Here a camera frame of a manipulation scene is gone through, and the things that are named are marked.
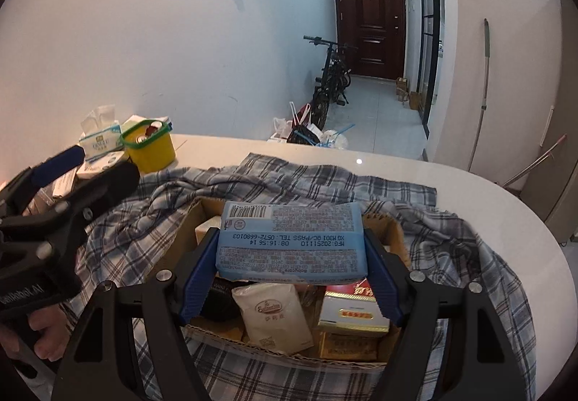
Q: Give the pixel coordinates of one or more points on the black bicycle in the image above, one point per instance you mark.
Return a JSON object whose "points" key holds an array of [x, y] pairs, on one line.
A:
{"points": [[331, 87]]}

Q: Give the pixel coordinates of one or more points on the blue plaid cloth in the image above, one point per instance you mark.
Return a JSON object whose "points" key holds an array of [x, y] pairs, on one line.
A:
{"points": [[124, 246]]}

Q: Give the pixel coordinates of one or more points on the left hand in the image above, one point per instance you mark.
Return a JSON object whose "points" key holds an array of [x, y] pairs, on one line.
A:
{"points": [[51, 324]]}

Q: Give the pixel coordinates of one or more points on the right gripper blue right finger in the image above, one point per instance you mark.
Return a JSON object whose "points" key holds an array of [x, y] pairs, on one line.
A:
{"points": [[384, 289]]}

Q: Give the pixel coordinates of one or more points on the small cardboard boxes on floor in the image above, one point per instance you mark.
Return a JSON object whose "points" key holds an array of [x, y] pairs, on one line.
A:
{"points": [[406, 96]]}

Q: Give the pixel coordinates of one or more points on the cardboard box with pretzel print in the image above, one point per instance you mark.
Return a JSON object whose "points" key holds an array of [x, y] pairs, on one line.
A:
{"points": [[222, 317]]}

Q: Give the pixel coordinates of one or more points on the black framed glass door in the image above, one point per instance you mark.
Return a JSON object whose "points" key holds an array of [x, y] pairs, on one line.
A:
{"points": [[432, 25]]}

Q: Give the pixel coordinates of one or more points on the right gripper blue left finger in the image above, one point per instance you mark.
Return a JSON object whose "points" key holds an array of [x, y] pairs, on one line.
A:
{"points": [[197, 271]]}

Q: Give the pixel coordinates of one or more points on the beige refrigerator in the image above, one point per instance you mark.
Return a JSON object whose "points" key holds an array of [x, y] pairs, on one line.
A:
{"points": [[551, 188]]}

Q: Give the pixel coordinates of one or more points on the white snack packet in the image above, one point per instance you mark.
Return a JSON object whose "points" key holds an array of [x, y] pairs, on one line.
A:
{"points": [[274, 318]]}

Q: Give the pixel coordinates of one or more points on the plastic bags on floor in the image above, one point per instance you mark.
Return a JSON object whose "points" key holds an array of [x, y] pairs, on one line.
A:
{"points": [[300, 130]]}

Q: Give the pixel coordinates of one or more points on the broom with pink handle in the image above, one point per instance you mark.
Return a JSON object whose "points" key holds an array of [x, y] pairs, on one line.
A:
{"points": [[537, 162]]}

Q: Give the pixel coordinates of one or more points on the tissue box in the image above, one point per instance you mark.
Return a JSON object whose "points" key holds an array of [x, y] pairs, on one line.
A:
{"points": [[101, 132]]}

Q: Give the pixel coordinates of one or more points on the dark red entrance door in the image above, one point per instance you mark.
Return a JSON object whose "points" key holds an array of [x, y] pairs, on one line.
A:
{"points": [[374, 32]]}

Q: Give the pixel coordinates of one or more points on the blue wet wipes pack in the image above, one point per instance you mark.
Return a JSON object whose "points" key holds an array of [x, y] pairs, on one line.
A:
{"points": [[292, 244]]}

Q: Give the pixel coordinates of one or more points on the white upright box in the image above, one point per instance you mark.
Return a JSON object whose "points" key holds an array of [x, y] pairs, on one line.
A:
{"points": [[64, 184]]}

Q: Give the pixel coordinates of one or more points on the beige small box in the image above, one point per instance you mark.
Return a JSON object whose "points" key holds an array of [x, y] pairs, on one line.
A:
{"points": [[202, 229]]}

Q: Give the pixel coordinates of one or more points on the white flat box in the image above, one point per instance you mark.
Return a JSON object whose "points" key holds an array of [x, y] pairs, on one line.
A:
{"points": [[94, 167]]}

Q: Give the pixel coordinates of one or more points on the yellow tub with green rim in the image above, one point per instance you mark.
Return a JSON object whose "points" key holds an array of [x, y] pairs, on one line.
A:
{"points": [[149, 145]]}

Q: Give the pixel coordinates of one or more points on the red white carton box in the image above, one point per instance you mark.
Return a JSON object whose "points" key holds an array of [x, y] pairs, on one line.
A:
{"points": [[352, 310]]}

